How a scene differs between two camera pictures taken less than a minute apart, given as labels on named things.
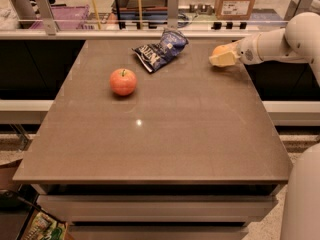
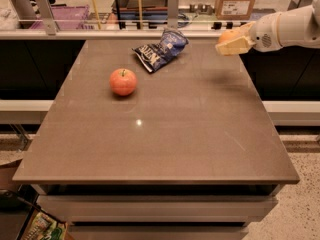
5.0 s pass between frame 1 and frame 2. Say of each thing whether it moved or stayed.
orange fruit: moved
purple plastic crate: stayed
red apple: stayed
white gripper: moved
